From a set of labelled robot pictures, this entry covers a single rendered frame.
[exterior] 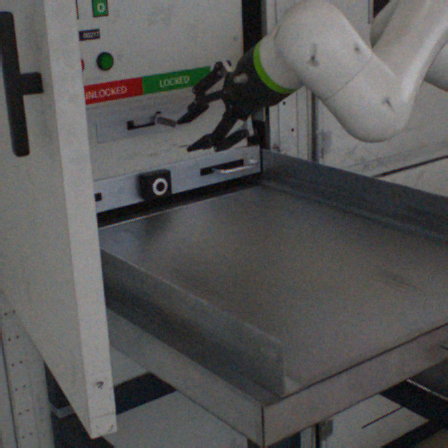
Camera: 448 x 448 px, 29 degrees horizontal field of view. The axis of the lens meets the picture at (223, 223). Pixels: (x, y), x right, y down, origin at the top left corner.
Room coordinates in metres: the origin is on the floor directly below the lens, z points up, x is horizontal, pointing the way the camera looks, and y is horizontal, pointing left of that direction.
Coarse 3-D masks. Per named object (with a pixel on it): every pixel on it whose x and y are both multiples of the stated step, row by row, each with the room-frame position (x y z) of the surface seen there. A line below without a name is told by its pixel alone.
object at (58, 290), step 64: (0, 0) 0.98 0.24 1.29; (64, 0) 0.81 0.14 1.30; (0, 64) 1.02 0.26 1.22; (64, 64) 0.80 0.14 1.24; (0, 128) 1.07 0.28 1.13; (64, 128) 0.80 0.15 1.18; (0, 192) 1.13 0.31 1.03; (64, 192) 0.80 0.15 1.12; (0, 256) 1.20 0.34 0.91; (64, 256) 0.82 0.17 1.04; (64, 320) 0.86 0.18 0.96; (64, 384) 0.89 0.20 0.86
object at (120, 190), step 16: (256, 144) 1.76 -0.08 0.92; (192, 160) 1.65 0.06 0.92; (208, 160) 1.67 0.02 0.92; (224, 160) 1.70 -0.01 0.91; (240, 160) 1.72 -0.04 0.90; (256, 160) 1.75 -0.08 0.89; (128, 176) 1.56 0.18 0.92; (176, 176) 1.63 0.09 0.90; (192, 176) 1.65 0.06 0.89; (208, 176) 1.67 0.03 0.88; (224, 176) 1.70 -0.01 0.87; (96, 192) 1.52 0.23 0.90; (112, 192) 1.54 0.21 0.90; (128, 192) 1.56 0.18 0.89; (176, 192) 1.63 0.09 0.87; (96, 208) 1.52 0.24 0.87; (112, 208) 1.54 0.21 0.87
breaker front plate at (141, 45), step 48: (144, 0) 1.62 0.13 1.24; (192, 0) 1.68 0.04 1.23; (240, 0) 1.75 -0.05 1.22; (96, 48) 1.55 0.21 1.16; (144, 48) 1.61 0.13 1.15; (192, 48) 1.68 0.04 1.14; (240, 48) 1.74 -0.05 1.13; (144, 96) 1.61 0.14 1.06; (96, 144) 1.54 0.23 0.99; (144, 144) 1.60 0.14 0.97; (240, 144) 1.74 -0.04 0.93
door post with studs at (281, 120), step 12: (264, 0) 1.78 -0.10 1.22; (276, 0) 1.75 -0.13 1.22; (288, 0) 1.76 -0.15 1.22; (264, 12) 1.78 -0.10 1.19; (276, 12) 1.75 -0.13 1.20; (264, 24) 1.78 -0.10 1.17; (276, 24) 1.75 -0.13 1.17; (264, 36) 1.78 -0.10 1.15; (276, 108) 1.75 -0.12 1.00; (288, 108) 1.76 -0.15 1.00; (276, 120) 1.75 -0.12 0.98; (288, 120) 1.76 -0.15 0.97; (276, 132) 1.75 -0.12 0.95; (288, 132) 1.76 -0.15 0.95; (276, 144) 1.74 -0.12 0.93; (288, 144) 1.76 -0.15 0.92
